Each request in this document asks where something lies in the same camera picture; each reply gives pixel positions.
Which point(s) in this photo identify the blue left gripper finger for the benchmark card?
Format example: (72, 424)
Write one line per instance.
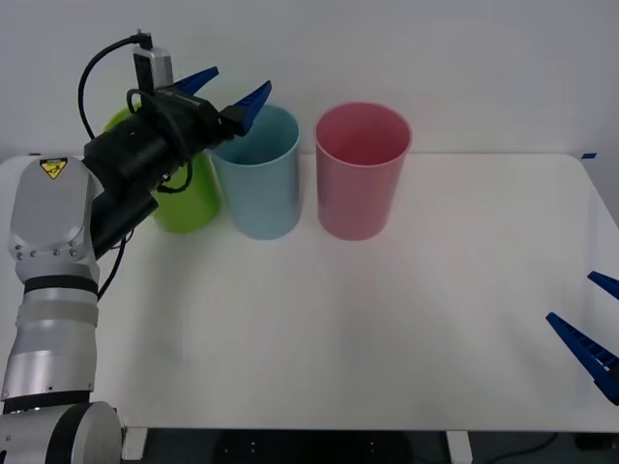
(196, 81)
(246, 108)

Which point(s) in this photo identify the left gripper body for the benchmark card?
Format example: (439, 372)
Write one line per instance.
(188, 123)

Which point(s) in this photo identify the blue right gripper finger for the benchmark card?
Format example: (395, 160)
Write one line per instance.
(607, 282)
(587, 350)

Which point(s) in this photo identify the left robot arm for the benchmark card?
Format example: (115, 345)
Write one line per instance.
(48, 212)

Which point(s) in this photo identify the yellow-green plastic bin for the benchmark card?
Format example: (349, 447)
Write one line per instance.
(193, 203)

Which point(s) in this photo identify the pale blue plastic bin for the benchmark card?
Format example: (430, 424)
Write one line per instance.
(263, 198)

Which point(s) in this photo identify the pink plastic bin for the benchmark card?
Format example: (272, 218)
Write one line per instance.
(355, 198)

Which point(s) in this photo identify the white table leg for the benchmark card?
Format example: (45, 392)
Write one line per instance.
(136, 443)
(458, 447)

